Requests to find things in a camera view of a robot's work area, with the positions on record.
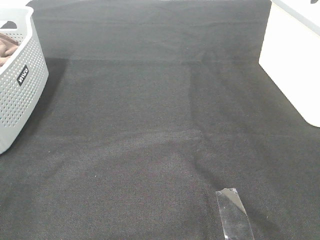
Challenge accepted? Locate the white plastic storage box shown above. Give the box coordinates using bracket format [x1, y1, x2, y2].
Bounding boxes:
[258, 0, 320, 127]

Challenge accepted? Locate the clear adhesive tape strip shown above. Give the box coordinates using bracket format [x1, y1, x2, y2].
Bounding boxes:
[215, 188, 255, 240]

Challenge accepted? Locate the brown microfibre towel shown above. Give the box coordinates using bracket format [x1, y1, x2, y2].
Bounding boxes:
[0, 33, 19, 67]

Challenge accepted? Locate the grey perforated laundry basket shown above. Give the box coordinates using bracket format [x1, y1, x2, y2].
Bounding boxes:
[0, 5, 49, 153]

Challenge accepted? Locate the black table cloth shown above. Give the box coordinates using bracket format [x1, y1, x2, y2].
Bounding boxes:
[0, 0, 320, 240]

